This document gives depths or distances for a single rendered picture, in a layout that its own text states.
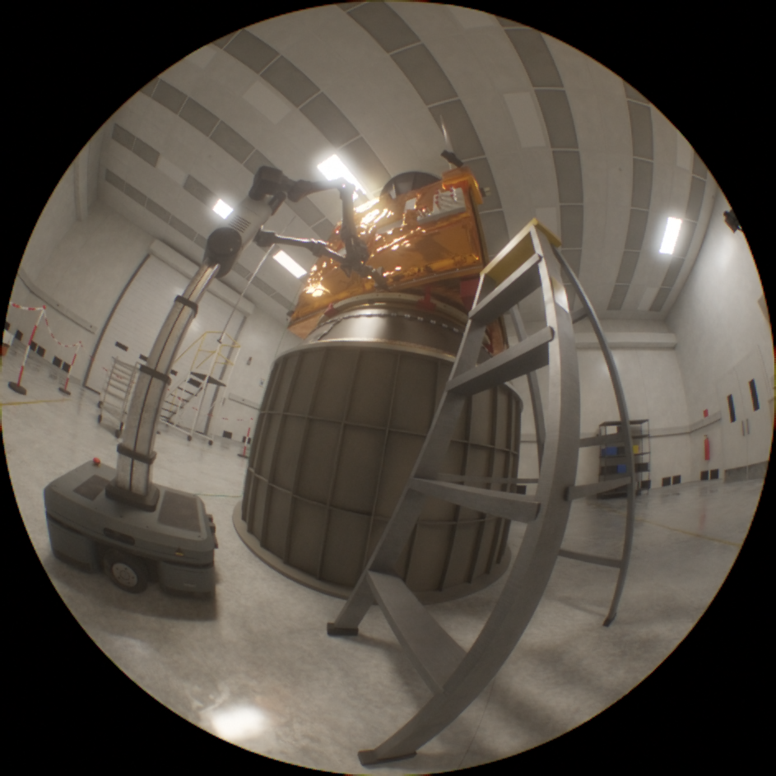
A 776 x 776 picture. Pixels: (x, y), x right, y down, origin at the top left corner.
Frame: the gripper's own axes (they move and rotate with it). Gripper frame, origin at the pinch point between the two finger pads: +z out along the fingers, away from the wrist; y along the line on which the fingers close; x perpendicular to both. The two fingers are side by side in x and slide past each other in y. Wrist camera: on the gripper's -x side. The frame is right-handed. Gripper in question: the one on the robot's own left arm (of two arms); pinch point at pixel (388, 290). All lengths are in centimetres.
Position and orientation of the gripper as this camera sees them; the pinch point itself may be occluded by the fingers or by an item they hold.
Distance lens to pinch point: 168.8
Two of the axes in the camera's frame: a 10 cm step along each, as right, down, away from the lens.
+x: -1.6, 9.4, -3.1
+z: 5.2, 3.4, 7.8
